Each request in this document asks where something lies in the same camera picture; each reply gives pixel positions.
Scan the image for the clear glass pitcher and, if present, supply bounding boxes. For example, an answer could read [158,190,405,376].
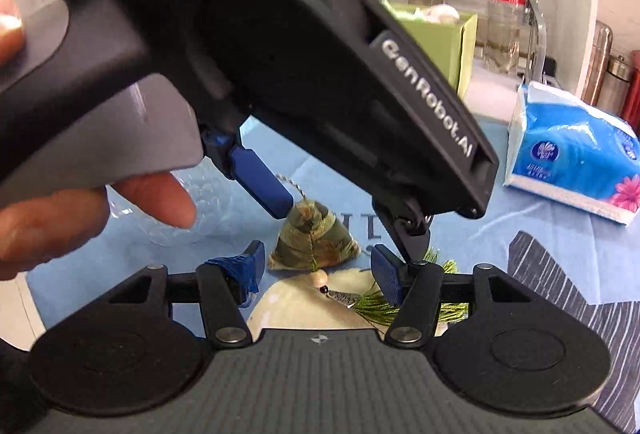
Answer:
[107,158,234,248]

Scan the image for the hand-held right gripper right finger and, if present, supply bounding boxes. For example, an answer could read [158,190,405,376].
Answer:
[370,243,532,349]

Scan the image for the person's left hand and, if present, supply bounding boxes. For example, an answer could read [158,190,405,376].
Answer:
[0,0,199,281]

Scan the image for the metal bracket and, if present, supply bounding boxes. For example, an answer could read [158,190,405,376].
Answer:
[519,0,549,78]

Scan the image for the silver thermos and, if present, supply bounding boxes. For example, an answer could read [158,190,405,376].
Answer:
[579,20,614,108]

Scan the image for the steel thermos with dark band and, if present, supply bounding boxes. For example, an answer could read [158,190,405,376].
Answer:
[597,55,636,115]

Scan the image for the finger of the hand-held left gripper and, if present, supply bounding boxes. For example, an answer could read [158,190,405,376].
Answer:
[202,126,295,220]
[372,198,434,265]

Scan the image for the pink and white sock bundle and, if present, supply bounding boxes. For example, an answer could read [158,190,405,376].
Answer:
[414,3,461,25]

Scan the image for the green camouflage zongzi sachet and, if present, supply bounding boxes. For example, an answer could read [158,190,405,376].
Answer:
[268,173,472,326]

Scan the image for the blue tissue pack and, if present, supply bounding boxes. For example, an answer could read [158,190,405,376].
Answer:
[502,81,640,228]

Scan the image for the blue printed tablecloth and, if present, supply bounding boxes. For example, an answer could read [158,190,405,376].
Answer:
[25,111,640,434]

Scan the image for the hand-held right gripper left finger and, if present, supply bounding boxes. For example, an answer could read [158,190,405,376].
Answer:
[107,240,266,348]

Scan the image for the green cardboard box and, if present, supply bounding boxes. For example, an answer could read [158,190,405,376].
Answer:
[379,0,479,101]

